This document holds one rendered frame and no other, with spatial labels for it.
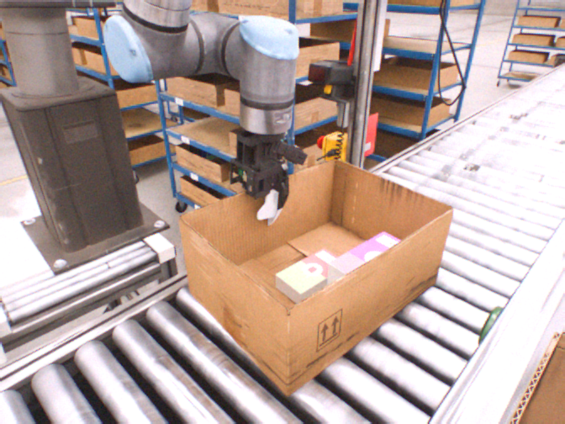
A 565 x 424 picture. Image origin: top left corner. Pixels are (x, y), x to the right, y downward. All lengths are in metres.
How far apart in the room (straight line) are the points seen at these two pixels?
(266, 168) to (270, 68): 0.17
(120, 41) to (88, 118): 0.28
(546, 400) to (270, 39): 0.53
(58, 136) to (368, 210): 0.64
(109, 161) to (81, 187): 0.08
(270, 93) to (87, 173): 0.44
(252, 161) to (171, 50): 0.22
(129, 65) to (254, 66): 0.18
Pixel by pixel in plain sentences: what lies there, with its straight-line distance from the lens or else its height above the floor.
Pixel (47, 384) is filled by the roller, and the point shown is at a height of 0.75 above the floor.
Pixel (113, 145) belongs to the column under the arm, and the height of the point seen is 0.97.
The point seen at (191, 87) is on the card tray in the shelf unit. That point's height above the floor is 0.80.
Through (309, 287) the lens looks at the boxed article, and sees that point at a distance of 0.73.
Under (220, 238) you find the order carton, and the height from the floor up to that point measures 0.84.
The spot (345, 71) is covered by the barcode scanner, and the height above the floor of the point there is 1.07.
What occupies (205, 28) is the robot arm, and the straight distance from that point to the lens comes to 0.70.
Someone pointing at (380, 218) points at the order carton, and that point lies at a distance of 0.87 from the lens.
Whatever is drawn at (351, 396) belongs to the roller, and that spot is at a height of 0.73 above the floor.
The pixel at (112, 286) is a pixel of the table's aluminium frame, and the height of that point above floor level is 0.72.
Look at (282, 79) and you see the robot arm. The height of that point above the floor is 1.13.
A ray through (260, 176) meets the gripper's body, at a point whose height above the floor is 0.97.
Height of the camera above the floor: 1.27
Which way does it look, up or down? 31 degrees down
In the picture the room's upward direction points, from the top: straight up
